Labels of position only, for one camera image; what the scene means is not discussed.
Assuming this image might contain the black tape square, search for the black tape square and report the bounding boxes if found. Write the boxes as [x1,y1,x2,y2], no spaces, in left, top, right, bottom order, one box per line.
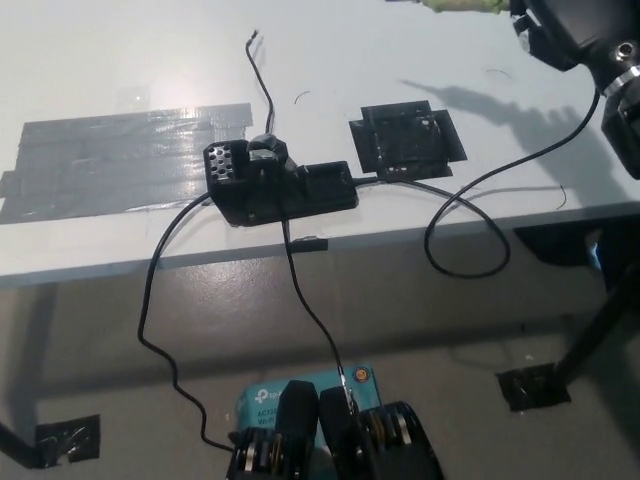
[348,101,469,181]

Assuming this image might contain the small black tape strip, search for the small black tape strip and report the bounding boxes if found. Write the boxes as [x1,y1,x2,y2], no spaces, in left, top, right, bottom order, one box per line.
[289,238,330,253]

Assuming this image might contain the black table leg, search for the black table leg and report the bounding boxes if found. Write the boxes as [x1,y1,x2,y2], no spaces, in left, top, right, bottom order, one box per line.
[554,259,640,386]
[0,422,41,469]

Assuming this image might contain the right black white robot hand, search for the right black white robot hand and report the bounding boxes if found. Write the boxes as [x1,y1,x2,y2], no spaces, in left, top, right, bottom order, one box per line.
[508,0,640,91]

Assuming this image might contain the large grey duct tape patch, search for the large grey duct tape patch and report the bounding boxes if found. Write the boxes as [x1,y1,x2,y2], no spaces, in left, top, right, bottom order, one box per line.
[0,102,254,226]

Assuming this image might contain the teal router box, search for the teal router box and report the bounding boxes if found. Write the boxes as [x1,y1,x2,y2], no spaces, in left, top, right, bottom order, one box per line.
[235,363,385,480]

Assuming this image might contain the thin black frayed-end cable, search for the thin black frayed-end cable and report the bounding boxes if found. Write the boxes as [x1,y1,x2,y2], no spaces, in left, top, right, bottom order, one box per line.
[244,30,357,414]

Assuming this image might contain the tape-wrapped soldering iron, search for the tape-wrapped soldering iron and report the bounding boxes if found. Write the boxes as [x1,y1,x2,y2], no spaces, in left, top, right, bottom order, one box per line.
[422,0,504,15]

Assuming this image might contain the black soldering iron base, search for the black soldering iron base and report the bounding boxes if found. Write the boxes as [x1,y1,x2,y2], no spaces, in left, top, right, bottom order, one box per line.
[203,132,359,229]

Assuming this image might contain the black soldering iron cable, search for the black soldering iron cable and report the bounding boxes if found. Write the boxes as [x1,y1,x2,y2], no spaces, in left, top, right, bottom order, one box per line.
[357,84,601,279]

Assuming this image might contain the black base power cable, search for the black base power cable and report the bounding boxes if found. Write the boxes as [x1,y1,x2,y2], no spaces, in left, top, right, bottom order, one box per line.
[137,192,236,454]

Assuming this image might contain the black floor tape patch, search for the black floor tape patch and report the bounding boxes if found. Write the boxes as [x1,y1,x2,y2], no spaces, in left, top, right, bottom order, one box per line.
[494,362,571,412]
[35,413,101,464]

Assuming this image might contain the black robot torso blocks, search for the black robot torso blocks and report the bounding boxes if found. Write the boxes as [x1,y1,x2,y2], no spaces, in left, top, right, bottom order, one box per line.
[224,379,444,480]

